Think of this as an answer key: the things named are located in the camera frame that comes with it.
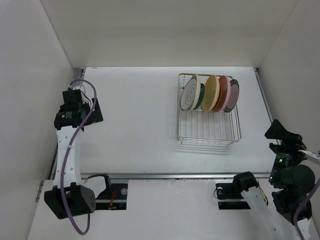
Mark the white plate with black rings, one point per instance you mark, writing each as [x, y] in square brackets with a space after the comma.
[191, 94]

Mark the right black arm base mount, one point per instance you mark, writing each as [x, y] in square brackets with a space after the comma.
[229, 194]

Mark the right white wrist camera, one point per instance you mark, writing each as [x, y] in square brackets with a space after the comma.
[313, 157]

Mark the dark green patterned plate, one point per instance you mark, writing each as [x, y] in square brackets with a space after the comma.
[201, 96]

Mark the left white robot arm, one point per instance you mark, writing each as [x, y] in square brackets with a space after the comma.
[70, 196]

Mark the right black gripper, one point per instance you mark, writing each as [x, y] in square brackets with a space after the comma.
[290, 140]

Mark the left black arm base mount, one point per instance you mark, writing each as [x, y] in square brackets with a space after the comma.
[114, 199]

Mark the beige yellow plate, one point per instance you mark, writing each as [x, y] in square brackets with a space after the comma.
[212, 91]

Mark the pink plate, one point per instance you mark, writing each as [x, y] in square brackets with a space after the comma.
[225, 93]

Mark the front aluminium rail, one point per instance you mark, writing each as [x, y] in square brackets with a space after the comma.
[171, 176]

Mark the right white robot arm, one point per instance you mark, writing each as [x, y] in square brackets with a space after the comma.
[296, 183]

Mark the brown yellow patterned plate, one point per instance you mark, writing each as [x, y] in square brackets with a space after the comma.
[218, 99]

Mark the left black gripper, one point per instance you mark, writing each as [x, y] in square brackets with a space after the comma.
[96, 117]

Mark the metal wire dish rack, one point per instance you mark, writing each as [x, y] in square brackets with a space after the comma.
[196, 126]

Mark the green rimmed white plate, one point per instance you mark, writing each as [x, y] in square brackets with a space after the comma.
[234, 95]

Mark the right aluminium rail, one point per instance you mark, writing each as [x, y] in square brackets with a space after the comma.
[261, 116]

